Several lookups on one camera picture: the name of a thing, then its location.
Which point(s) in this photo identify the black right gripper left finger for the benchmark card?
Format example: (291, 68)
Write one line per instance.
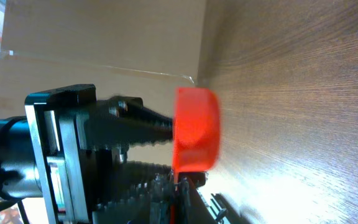
(125, 121)

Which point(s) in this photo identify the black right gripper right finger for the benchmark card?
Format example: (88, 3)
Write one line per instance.
(135, 192)

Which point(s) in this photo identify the red plastic measuring scoop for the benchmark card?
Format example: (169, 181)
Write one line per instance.
(196, 142)

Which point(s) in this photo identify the brown cardboard box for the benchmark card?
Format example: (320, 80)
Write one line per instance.
(134, 48)

